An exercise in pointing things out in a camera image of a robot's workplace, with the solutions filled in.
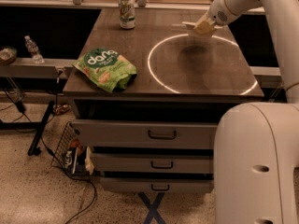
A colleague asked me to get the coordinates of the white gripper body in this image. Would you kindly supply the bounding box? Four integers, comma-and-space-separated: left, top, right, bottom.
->
208, 0, 237, 26

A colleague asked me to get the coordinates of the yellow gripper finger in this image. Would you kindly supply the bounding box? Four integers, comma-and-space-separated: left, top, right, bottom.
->
199, 21, 221, 37
194, 13, 209, 30

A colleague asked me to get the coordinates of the white paper bowl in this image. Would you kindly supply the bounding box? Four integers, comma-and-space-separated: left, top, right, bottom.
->
182, 21, 209, 39

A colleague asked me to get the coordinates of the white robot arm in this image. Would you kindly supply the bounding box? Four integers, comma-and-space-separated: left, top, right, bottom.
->
195, 0, 299, 224

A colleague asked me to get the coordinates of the green white 7up can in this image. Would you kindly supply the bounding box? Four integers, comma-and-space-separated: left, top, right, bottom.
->
119, 0, 135, 29

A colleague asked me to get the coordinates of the small bowl on shelf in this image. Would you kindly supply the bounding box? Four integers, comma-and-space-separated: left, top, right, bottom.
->
0, 47, 17, 65

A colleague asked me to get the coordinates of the green chip bag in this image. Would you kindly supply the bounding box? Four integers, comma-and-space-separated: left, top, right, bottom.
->
72, 48, 137, 92

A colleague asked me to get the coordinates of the grey top drawer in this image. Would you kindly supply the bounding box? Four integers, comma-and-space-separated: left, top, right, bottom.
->
71, 119, 217, 149

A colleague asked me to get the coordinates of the grey drawer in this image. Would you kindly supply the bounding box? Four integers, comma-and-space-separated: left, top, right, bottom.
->
71, 119, 217, 149
91, 153, 213, 174
101, 177, 213, 193

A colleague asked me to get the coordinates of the grey side shelf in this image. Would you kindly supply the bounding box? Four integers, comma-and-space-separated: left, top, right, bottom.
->
0, 58, 74, 79

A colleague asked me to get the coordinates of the clear plastic water bottle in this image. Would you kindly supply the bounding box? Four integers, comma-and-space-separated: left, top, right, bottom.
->
24, 35, 45, 64

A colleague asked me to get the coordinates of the grey middle drawer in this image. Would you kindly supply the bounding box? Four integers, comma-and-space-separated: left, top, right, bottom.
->
91, 153, 213, 174

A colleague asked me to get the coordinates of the grey bottom drawer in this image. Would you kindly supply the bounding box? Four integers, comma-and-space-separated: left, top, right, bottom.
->
101, 177, 213, 193

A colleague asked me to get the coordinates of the wire mesh basket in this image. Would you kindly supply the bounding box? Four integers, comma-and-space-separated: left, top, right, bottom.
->
51, 122, 94, 177

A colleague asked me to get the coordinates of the black floor cable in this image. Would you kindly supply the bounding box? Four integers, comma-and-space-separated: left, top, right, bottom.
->
0, 91, 98, 224

